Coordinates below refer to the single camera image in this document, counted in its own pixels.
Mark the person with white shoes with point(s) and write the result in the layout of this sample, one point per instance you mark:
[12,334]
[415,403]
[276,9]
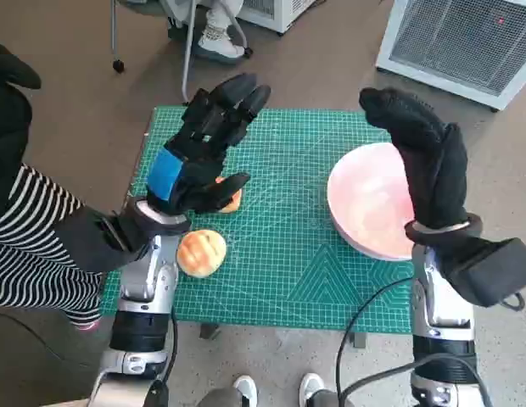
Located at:
[246,388]

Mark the white cabinet with mesh panel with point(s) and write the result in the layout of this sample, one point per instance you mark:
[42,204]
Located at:
[458,46]

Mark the white ribbed appliance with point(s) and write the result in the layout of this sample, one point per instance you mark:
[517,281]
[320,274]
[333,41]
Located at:
[280,12]

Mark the pink bowl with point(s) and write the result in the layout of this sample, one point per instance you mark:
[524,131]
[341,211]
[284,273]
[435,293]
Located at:
[365,199]

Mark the green cutting mat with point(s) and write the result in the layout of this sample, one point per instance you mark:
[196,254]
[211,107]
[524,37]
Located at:
[280,203]

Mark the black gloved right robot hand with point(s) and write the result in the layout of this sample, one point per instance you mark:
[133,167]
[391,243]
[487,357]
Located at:
[432,169]

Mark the metal-legged office chair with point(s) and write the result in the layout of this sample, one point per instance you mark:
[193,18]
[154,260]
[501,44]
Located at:
[188,51]

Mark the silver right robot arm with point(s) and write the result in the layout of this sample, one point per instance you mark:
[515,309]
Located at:
[441,305]

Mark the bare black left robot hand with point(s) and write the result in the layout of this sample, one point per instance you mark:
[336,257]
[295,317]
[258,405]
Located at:
[203,127]

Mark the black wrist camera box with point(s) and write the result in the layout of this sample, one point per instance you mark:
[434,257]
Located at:
[488,271]
[89,237]

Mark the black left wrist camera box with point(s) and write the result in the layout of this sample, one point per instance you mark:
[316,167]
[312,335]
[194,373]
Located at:
[89,237]

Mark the black table bracket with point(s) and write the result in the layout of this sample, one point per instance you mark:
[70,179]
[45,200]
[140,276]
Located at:
[208,331]
[359,339]

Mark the twisted toy bread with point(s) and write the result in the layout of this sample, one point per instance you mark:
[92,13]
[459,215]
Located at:
[231,203]

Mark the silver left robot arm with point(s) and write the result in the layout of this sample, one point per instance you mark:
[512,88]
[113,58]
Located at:
[140,288]

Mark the seated person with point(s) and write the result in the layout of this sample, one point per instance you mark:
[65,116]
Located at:
[216,38]

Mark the round toy bread bun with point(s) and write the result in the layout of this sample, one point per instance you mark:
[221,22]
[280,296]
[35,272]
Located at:
[201,252]

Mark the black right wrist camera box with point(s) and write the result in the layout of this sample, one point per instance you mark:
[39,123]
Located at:
[488,271]

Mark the person in striped clothing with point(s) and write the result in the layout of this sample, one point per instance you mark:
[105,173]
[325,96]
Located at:
[29,254]

